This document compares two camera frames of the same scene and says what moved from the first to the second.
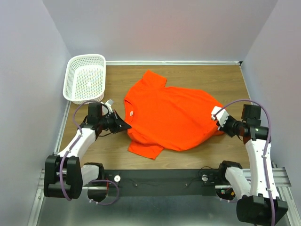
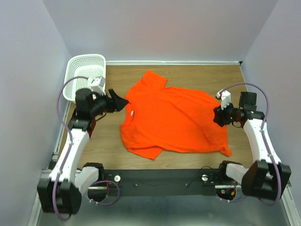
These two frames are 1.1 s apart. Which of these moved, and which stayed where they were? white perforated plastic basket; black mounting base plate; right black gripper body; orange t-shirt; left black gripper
Moved: orange t-shirt; left black gripper; right black gripper body
Stayed: white perforated plastic basket; black mounting base plate
